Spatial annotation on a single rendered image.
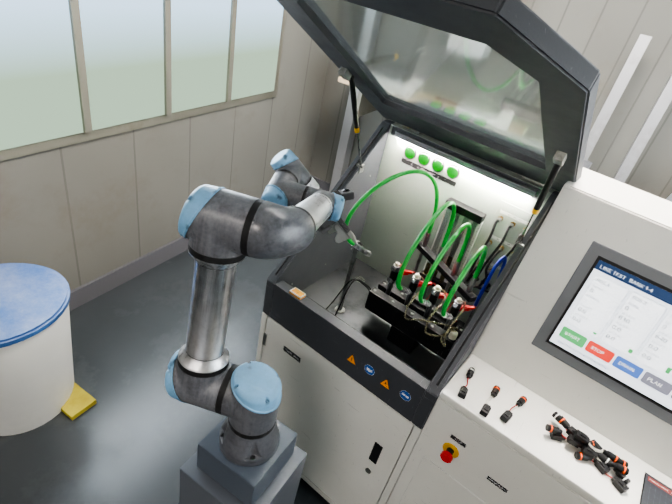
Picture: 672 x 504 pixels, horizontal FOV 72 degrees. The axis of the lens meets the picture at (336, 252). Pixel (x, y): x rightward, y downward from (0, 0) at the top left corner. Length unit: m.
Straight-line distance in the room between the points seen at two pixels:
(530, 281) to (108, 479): 1.81
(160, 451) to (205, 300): 1.42
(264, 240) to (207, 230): 0.11
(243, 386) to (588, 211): 1.00
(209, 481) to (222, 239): 0.68
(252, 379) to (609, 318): 0.96
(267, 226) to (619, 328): 1.00
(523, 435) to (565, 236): 0.56
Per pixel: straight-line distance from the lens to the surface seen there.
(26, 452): 2.45
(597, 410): 1.57
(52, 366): 2.28
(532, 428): 1.47
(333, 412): 1.77
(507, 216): 1.69
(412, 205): 1.83
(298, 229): 0.90
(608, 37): 3.49
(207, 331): 1.04
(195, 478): 1.35
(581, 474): 1.46
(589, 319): 1.47
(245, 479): 1.23
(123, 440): 2.39
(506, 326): 1.52
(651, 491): 1.56
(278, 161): 1.34
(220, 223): 0.89
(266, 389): 1.10
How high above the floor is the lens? 1.98
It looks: 34 degrees down
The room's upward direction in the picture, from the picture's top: 13 degrees clockwise
